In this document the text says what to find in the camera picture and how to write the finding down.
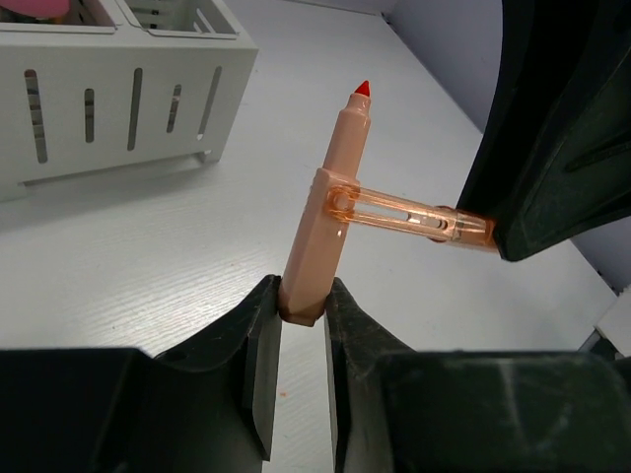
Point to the pink cap marker jar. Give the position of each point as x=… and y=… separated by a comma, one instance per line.
x=34, y=11

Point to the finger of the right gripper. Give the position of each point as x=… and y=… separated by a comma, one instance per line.
x=554, y=160

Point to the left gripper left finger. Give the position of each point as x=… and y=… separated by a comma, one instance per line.
x=205, y=405

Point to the white slotted container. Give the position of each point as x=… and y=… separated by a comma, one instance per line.
x=118, y=83

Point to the orange correction tape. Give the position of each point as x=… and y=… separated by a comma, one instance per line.
x=337, y=200

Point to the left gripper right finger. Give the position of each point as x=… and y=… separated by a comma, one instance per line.
x=395, y=409

